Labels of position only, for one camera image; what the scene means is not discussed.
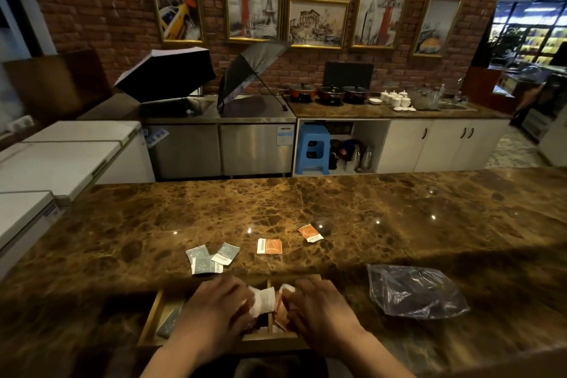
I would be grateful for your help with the person's right hand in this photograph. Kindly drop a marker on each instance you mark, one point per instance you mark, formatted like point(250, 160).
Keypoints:
point(325, 313)

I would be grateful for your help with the person's left hand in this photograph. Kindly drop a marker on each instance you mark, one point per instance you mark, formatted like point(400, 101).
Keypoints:
point(212, 315)

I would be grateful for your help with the person's left fingers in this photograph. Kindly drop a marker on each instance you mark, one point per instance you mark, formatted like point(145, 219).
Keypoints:
point(245, 307)

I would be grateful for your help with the person's right fingers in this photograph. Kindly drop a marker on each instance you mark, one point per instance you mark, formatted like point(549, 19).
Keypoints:
point(293, 307)

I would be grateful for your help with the orange sachet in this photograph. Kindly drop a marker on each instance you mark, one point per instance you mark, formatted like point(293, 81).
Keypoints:
point(281, 313)
point(269, 246)
point(310, 233)

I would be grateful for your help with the white sachet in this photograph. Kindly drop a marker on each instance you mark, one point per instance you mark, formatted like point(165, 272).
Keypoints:
point(264, 300)

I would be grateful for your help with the person's left forearm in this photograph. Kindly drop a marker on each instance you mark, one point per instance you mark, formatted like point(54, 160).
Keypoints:
point(172, 362)

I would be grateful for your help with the person's right forearm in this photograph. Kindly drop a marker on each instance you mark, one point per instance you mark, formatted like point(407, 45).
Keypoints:
point(370, 358)

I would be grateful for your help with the grey sachet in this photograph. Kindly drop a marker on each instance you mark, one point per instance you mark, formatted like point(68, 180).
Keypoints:
point(170, 320)
point(195, 252)
point(226, 253)
point(204, 266)

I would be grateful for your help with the wooden compartment tray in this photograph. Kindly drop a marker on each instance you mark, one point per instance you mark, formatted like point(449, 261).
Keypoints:
point(153, 324)

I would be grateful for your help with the clear plastic bag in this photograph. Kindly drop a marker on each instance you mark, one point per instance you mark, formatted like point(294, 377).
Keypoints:
point(414, 291)

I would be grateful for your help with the blue plastic stool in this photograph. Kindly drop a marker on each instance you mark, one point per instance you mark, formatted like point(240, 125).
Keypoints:
point(312, 147)

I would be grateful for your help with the stainless steel counter fridge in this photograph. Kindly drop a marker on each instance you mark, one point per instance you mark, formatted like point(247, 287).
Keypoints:
point(221, 147)

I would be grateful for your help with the white chest freezer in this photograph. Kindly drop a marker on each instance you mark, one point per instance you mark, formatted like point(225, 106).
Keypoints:
point(22, 218)
point(53, 169)
point(110, 143)

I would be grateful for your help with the red cooking pot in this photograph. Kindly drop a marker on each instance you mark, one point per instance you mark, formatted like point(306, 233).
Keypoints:
point(302, 92)
point(355, 94)
point(331, 95)

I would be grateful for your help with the white cabinet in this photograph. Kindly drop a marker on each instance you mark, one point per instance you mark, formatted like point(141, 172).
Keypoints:
point(443, 145)

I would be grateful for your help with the white bowl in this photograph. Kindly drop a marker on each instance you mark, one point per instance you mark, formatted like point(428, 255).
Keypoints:
point(375, 101)

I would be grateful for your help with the group of white teacups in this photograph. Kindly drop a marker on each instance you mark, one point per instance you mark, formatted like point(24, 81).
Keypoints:
point(396, 100)

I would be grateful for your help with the black screen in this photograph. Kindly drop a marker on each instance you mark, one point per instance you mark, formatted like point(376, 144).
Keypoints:
point(348, 74)

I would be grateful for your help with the open grey umbrella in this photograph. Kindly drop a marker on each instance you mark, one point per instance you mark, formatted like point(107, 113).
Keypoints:
point(246, 67)

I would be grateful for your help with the open black umbrella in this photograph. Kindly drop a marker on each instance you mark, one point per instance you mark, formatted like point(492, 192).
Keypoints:
point(166, 74)

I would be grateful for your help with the group of drinking glasses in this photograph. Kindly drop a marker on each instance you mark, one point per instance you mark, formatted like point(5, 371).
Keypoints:
point(423, 97)

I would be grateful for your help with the sink faucet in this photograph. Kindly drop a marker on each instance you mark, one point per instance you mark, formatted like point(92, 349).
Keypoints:
point(457, 89)

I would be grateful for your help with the framed building sketch picture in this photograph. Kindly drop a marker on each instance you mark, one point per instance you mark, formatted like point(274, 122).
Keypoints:
point(316, 22)

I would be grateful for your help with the brown board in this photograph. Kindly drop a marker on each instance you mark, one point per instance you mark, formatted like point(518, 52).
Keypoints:
point(57, 85)

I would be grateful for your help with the framed red tower picture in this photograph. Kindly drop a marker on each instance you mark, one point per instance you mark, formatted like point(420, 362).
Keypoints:
point(380, 19)

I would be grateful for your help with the framed yellow taxi picture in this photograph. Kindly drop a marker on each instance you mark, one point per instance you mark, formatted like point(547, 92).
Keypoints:
point(176, 3)

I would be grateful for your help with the framed grey street picture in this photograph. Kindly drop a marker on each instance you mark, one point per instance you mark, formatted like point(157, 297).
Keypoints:
point(437, 25)

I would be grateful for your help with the lit display shelves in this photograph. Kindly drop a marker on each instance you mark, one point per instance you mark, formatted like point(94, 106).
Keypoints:
point(529, 34)

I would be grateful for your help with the white wall socket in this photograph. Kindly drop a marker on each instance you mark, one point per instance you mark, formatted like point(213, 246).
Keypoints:
point(21, 123)

